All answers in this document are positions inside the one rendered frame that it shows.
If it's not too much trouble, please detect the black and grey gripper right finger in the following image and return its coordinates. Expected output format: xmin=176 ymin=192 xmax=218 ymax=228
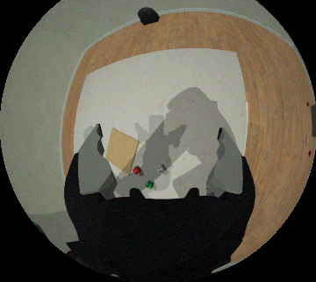
xmin=206 ymin=127 xmax=255 ymax=239

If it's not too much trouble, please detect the red die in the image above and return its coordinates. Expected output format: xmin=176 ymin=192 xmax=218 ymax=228
xmin=133 ymin=166 xmax=141 ymax=175

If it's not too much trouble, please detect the green die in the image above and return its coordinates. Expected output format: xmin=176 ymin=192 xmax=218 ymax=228
xmin=146 ymin=181 xmax=154 ymax=189

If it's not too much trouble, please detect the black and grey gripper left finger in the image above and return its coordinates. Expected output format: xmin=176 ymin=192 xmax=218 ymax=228
xmin=64 ymin=124 xmax=118 ymax=244

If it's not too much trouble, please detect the tan square mat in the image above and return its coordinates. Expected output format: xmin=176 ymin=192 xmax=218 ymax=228
xmin=105 ymin=128 xmax=139 ymax=175

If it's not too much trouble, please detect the white die with black pips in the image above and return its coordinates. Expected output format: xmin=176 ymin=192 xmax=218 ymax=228
xmin=156 ymin=164 xmax=166 ymax=173

